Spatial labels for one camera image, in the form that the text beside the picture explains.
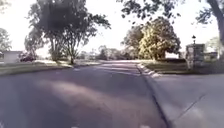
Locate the lamp post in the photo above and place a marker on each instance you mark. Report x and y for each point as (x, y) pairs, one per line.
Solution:
(193, 41)

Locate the brick pillar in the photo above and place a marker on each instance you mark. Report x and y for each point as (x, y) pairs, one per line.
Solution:
(196, 52)

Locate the robot's own part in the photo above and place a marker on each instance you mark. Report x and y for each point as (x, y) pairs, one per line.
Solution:
(71, 127)
(145, 126)

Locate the dark green tree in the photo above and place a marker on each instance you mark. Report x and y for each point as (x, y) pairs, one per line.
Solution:
(132, 38)

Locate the yellow-green round tree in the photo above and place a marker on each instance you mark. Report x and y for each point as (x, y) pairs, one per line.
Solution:
(158, 38)

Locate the tall dark tree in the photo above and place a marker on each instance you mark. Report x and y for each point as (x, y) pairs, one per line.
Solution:
(66, 23)

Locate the small tree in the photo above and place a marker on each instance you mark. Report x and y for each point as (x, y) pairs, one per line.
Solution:
(4, 40)

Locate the pale house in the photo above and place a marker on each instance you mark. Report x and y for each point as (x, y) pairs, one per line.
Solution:
(10, 56)

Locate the grey asphalt road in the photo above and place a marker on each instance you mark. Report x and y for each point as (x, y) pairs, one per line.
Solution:
(100, 96)

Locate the overhanging tree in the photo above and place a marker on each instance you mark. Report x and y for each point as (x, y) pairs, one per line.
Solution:
(218, 13)

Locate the red car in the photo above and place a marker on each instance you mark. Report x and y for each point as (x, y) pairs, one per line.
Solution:
(26, 58)

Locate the pale concrete driveway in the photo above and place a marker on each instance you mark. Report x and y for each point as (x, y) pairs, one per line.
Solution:
(190, 96)

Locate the grass verge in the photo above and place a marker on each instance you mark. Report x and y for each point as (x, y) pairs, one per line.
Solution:
(170, 66)

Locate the concrete kerb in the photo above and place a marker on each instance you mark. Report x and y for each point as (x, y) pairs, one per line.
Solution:
(146, 71)

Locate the grass lawn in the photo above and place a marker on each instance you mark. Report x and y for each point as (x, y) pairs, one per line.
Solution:
(20, 67)

